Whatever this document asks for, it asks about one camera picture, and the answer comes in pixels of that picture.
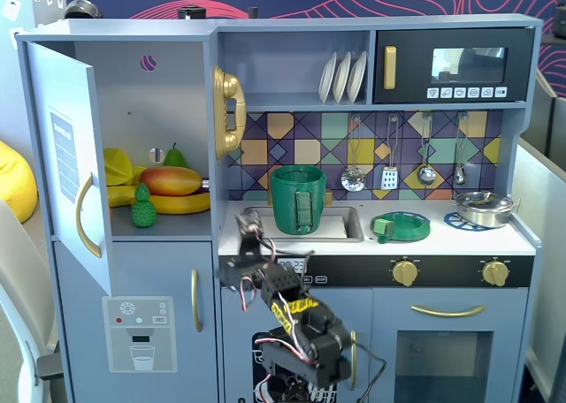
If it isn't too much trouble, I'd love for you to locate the metal slotted spatula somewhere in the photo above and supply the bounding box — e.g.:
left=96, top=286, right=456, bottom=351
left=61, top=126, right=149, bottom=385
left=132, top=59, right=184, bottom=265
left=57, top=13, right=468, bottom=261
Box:
left=380, top=114, right=399, bottom=191

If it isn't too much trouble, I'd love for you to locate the blue fridge door with dispenser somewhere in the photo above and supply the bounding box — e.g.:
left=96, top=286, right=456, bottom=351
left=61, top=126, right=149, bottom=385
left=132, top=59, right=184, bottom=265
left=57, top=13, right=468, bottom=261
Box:
left=53, top=239, right=218, bottom=403

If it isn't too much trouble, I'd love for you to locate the metal skimmer spoon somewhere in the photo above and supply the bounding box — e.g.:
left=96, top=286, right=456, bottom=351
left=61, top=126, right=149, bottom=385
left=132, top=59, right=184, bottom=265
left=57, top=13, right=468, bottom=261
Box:
left=340, top=114, right=368, bottom=192

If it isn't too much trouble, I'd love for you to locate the red yellow toy mango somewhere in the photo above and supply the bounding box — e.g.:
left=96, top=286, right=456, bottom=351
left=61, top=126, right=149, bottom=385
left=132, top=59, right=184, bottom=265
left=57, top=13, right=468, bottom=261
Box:
left=139, top=166, right=203, bottom=196

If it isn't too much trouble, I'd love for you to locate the gold toy telephone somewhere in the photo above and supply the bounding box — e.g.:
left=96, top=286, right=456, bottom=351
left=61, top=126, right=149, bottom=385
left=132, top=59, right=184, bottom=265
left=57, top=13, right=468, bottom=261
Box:
left=210, top=65, right=248, bottom=161

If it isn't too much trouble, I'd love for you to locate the gold stove knob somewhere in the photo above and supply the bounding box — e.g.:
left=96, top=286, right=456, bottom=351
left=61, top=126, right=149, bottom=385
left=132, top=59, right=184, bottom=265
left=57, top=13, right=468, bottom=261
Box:
left=481, top=257, right=509, bottom=288
left=392, top=257, right=420, bottom=287

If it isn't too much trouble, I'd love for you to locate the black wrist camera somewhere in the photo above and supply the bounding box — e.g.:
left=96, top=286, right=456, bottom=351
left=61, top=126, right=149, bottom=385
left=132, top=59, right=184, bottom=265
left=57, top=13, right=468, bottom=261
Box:
left=219, top=256, right=249, bottom=290

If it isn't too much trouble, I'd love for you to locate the white toy plate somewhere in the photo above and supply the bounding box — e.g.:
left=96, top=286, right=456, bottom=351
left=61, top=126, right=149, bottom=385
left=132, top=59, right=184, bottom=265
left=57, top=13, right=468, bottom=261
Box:
left=318, top=51, right=340, bottom=105
left=332, top=51, right=354, bottom=105
left=346, top=50, right=368, bottom=104

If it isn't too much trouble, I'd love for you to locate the green plastic bowl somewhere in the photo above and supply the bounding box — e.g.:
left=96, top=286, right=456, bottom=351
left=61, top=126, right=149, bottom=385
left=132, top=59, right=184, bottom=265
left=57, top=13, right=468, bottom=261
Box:
left=270, top=165, right=327, bottom=236

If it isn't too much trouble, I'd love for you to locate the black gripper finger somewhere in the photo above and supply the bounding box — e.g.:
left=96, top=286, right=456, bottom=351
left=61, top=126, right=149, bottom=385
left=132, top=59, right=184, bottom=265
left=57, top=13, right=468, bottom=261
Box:
left=246, top=210, right=266, bottom=241
left=236, top=212, right=250, bottom=245

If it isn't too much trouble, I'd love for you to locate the metal ladle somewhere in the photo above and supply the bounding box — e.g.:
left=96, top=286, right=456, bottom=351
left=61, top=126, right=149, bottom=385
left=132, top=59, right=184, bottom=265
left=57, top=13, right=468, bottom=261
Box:
left=417, top=113, right=437, bottom=186

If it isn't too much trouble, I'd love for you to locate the curved gold oven handle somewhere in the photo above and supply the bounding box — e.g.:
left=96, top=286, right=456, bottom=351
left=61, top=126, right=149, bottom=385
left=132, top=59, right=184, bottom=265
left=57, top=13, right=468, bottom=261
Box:
left=410, top=304, right=486, bottom=318

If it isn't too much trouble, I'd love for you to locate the thin gold dishwasher handle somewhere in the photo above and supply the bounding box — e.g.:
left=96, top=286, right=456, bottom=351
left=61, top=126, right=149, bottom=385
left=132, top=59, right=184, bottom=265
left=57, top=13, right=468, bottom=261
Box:
left=349, top=330, right=357, bottom=389

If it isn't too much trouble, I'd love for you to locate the blue oven door with window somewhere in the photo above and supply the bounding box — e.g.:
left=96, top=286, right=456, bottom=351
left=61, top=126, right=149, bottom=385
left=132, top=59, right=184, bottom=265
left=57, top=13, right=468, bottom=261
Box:
left=372, top=287, right=530, bottom=403

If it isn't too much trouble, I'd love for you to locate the metal pot with lid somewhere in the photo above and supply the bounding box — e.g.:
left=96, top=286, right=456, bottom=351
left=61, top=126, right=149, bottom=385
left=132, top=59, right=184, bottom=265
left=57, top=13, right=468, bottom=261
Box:
left=450, top=190, right=521, bottom=229

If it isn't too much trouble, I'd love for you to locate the blue round trivet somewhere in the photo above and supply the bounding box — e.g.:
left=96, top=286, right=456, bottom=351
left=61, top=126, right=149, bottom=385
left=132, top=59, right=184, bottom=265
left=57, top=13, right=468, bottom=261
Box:
left=443, top=211, right=501, bottom=232

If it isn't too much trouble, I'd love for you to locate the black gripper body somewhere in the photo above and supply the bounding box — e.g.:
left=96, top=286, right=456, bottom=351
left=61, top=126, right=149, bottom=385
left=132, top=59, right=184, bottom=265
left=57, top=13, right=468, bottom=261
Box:
left=238, top=237, right=284, bottom=285

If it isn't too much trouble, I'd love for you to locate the black round device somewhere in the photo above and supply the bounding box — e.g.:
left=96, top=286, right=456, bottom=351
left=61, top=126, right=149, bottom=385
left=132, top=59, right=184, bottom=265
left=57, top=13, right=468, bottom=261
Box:
left=64, top=0, right=103, bottom=19

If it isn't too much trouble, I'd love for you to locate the black cylinder device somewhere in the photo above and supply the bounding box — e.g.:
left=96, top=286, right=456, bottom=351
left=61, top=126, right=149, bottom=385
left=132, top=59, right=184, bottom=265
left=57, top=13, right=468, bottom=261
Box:
left=177, top=4, right=208, bottom=20

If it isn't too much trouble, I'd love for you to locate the green toy pear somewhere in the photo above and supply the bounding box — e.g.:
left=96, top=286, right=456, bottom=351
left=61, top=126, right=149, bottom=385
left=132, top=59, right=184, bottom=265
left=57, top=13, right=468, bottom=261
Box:
left=162, top=142, right=189, bottom=170

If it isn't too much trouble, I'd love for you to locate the curved gold door handle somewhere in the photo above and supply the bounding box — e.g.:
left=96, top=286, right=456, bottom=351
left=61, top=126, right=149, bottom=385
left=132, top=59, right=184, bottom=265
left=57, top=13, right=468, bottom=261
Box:
left=74, top=171, right=103, bottom=259

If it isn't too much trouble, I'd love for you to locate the yellow toy banana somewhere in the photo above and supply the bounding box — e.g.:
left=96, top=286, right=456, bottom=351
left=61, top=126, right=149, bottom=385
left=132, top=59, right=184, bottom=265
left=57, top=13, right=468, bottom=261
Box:
left=108, top=185, right=211, bottom=215

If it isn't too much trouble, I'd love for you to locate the yellow bean bag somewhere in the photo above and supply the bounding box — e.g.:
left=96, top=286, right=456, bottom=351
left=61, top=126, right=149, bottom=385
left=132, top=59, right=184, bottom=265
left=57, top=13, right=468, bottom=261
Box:
left=0, top=140, right=39, bottom=224

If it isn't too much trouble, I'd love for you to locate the blue wooden toy kitchen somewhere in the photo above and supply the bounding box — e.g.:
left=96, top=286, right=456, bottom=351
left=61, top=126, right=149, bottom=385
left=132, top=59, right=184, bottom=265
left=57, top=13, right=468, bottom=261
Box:
left=15, top=13, right=544, bottom=403

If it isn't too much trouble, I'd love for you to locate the white office chair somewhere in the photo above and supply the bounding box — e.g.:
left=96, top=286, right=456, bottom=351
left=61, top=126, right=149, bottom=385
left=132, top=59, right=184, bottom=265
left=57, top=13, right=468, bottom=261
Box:
left=0, top=199, right=63, bottom=403

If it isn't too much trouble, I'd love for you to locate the gold microwave handle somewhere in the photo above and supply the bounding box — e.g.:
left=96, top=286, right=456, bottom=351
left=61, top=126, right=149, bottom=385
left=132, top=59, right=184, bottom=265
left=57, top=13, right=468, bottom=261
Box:
left=383, top=45, right=398, bottom=90

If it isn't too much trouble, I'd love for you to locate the blue cabinet door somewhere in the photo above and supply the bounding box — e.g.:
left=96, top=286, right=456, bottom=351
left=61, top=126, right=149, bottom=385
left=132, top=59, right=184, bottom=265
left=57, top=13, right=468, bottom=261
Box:
left=25, top=40, right=115, bottom=297

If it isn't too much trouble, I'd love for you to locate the grey toy sink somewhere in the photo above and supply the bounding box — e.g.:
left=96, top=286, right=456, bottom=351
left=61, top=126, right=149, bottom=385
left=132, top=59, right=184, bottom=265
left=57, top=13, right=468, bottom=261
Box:
left=241, top=205, right=365, bottom=244

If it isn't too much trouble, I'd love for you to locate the black toy microwave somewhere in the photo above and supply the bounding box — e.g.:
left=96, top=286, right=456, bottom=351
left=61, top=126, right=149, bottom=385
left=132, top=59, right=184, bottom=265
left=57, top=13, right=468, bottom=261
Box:
left=373, top=27, right=536, bottom=106

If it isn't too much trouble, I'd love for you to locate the small metal spoon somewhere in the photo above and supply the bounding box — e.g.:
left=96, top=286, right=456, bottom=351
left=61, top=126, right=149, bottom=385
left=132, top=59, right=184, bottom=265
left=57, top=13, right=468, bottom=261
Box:
left=453, top=112, right=469, bottom=186

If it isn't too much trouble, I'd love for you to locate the green ring dish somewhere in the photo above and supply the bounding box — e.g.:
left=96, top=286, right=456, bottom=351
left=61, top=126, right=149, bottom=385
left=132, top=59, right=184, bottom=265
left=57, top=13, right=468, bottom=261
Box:
left=370, top=210, right=432, bottom=245

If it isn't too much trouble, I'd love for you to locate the green toy pineapple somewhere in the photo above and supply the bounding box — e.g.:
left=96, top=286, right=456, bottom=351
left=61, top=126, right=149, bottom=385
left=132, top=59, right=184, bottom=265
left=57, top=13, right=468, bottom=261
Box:
left=131, top=182, right=157, bottom=228

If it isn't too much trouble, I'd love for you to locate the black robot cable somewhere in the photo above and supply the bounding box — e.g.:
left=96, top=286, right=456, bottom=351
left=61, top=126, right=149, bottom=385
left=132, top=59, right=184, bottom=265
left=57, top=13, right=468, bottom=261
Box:
left=353, top=345, right=388, bottom=403

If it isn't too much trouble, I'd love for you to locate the blue dishwasher door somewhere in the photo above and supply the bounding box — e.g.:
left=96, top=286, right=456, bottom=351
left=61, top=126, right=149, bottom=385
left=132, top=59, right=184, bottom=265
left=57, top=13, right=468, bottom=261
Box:
left=220, top=287, right=374, bottom=403

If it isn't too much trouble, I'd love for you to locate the straight gold fridge handle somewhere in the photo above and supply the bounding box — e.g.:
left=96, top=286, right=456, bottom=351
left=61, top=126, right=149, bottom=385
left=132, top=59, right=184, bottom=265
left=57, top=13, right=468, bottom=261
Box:
left=190, top=269, right=203, bottom=333

